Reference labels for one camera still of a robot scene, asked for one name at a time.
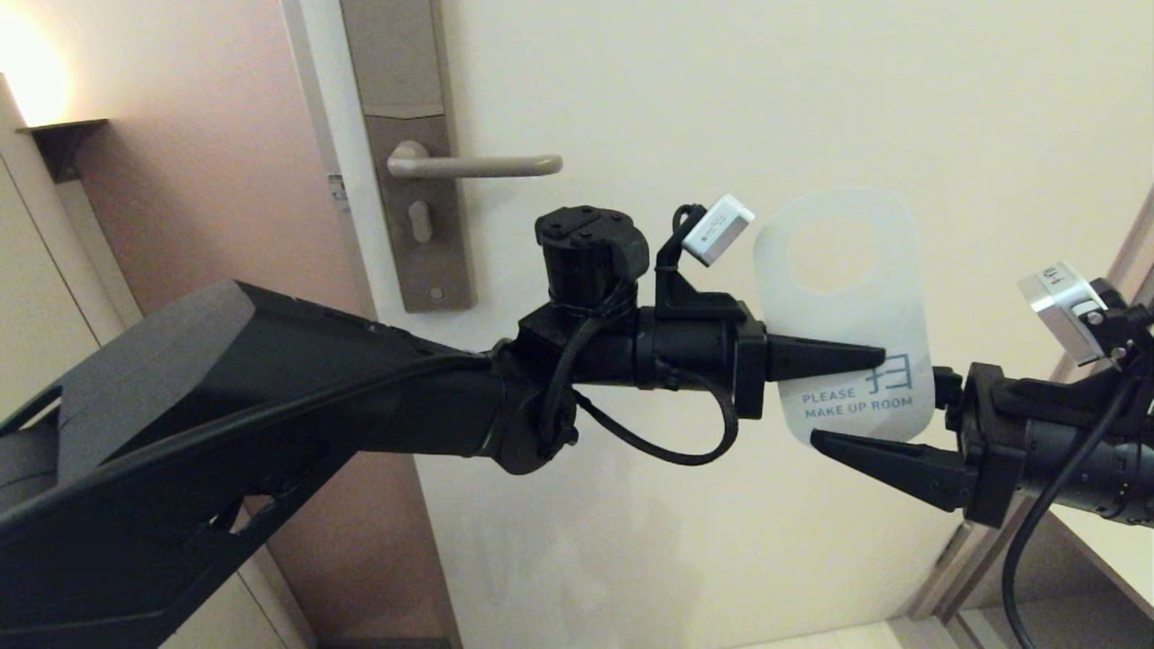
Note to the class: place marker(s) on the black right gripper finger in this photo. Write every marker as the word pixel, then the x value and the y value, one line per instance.
pixel 948 388
pixel 902 469

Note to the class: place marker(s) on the cream white door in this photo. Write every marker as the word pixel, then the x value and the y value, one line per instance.
pixel 766 559

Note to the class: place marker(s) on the white door hanger sign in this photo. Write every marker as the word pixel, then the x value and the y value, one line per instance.
pixel 847 315

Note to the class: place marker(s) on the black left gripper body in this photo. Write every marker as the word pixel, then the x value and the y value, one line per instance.
pixel 694 351

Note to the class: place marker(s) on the taupe frame hinge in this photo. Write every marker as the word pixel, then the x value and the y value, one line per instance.
pixel 952 548

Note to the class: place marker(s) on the white closet shelf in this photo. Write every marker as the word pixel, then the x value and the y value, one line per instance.
pixel 1122 559

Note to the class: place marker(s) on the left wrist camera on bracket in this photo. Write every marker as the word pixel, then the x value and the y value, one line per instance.
pixel 717 230

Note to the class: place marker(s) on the pale beige peanut-shaped object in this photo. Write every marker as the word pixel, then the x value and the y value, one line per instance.
pixel 420 222

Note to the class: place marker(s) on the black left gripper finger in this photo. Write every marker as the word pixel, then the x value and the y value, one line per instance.
pixel 816 361

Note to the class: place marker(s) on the cream wardrobe panel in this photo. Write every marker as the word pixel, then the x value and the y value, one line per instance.
pixel 36 297

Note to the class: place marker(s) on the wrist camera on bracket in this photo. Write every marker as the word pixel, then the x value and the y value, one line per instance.
pixel 1064 311
pixel 717 230

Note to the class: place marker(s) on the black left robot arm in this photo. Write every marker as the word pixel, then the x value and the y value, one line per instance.
pixel 225 433

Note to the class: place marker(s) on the bronze door lock plate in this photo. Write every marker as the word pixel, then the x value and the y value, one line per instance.
pixel 401 72

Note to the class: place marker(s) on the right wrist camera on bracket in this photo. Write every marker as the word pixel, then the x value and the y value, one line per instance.
pixel 1064 311

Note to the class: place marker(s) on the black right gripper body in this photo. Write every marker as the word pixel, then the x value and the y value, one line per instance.
pixel 1082 469

